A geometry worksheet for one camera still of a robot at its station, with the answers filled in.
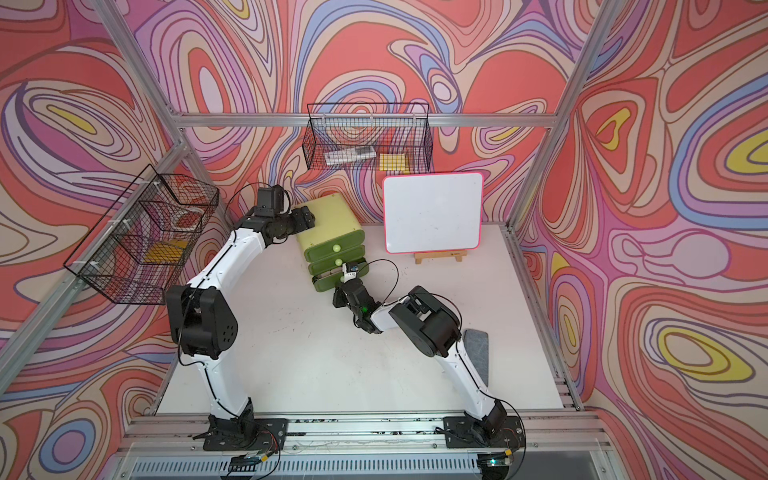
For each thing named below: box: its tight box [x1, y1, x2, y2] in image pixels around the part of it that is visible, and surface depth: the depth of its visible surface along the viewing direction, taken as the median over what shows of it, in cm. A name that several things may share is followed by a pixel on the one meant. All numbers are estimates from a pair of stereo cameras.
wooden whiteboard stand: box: [414, 250, 468, 264], surface depth 107 cm
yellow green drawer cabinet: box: [295, 193, 369, 293], surface depth 93 cm
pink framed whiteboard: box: [383, 172, 484, 254], surface depth 104 cm
